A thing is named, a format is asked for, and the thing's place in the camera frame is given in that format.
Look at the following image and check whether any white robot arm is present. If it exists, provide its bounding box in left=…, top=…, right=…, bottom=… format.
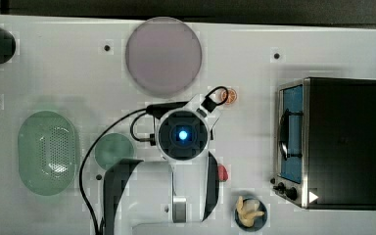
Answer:
left=102, top=95, right=220, bottom=235

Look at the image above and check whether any red strawberry toy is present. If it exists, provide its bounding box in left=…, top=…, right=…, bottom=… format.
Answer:
left=217, top=164, right=228, bottom=182

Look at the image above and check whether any silver toaster oven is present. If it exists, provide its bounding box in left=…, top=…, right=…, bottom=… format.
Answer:
left=270, top=77, right=376, bottom=211

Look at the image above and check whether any yellow banana toy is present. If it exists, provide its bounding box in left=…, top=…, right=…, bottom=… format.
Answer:
left=236, top=196, right=265, bottom=227

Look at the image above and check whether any black cable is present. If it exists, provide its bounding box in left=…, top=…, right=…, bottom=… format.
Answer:
left=78, top=85, right=230, bottom=235

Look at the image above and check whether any blue bowl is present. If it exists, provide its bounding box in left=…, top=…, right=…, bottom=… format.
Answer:
left=234, top=197, right=268, bottom=232

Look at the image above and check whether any small green bowl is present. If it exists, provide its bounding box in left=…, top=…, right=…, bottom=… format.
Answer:
left=95, top=133, right=135, bottom=170

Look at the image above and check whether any green plastic strainer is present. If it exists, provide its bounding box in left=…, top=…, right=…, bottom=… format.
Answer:
left=18, top=111, right=77, bottom=196

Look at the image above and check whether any grey round plate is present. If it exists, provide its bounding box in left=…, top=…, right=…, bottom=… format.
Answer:
left=125, top=17, right=203, bottom=97

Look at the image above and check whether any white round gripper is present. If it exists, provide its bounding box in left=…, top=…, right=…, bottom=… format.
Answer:
left=155, top=94, right=221, bottom=161

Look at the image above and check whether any orange slice toy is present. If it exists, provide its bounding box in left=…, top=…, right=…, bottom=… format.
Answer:
left=220, top=88, right=237, bottom=105

